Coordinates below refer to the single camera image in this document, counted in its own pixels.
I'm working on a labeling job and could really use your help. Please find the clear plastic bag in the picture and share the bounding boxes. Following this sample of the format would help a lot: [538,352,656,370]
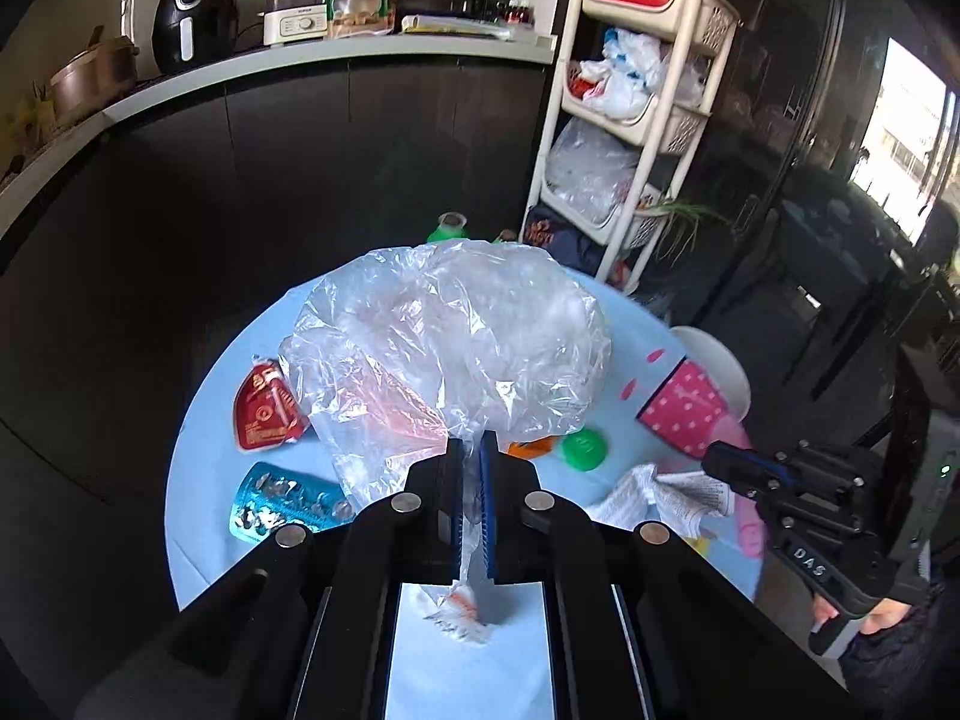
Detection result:
[278,239,612,645]

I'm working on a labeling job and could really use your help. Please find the red snack wrapper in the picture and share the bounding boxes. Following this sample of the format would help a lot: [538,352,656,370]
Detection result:
[233,359,309,452]

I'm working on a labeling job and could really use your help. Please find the white round trash bin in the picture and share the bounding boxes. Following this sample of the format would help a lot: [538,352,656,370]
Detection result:
[670,325,752,421]

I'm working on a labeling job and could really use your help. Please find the person's right hand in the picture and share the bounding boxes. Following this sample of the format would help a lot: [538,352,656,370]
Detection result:
[812,593,913,635]

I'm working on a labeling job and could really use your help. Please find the orange noodle package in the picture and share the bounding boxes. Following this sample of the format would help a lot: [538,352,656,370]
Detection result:
[506,436,558,460]

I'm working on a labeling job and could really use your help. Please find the crumpled newspaper wrapper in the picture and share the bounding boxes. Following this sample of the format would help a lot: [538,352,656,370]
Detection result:
[587,463,736,538]

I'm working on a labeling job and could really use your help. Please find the green bottle cap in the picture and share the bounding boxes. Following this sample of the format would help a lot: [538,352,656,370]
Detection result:
[560,427,608,473]

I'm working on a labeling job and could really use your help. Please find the teal snack packet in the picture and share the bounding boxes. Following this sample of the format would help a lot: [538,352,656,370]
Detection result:
[228,461,355,544]

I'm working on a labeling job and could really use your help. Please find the light blue cartoon tablecloth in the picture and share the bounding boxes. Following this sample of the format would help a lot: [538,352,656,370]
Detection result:
[163,242,768,720]

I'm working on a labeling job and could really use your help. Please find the navy shopping bag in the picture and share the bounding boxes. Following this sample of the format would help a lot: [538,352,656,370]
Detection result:
[521,203,604,275]

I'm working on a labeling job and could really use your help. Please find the green plastic bottle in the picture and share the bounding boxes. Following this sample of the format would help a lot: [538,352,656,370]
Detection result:
[427,211,467,244]

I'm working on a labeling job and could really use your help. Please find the green spider plant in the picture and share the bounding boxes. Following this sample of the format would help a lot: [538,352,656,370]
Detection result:
[651,200,731,266]

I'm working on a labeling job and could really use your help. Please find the clear plastic bags on rack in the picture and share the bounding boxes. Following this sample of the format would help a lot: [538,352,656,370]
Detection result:
[545,117,640,226]

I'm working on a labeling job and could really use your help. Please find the white plastic bags on rack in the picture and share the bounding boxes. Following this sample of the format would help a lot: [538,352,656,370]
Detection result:
[568,28,672,122]

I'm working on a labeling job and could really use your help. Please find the white storage rack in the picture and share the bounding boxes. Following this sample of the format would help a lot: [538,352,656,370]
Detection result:
[526,0,739,294]

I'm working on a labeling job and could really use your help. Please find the white small appliance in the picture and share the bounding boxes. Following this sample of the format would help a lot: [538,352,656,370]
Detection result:
[262,5,327,47]

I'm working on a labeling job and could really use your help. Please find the black air fryer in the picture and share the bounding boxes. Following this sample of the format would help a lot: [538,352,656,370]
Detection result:
[151,0,239,75]

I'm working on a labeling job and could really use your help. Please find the brown cooking pot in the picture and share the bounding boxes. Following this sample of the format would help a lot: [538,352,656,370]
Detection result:
[50,36,140,128]

